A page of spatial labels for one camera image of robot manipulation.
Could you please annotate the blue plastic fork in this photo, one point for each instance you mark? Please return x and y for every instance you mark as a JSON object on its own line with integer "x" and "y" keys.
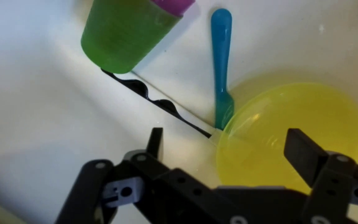
{"x": 221, "y": 58}

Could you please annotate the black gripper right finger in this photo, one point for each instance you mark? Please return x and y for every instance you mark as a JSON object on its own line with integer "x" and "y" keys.
{"x": 336, "y": 187}

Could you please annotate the purple plastic cup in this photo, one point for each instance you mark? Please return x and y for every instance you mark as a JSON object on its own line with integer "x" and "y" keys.
{"x": 174, "y": 7}

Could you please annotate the white sink basin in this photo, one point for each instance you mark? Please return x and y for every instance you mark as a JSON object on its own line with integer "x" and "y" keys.
{"x": 42, "y": 104}

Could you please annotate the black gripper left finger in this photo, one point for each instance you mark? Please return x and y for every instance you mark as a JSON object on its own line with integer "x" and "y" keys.
{"x": 146, "y": 182}

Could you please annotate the green plastic cup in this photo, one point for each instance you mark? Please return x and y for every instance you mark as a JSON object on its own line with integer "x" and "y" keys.
{"x": 121, "y": 33}

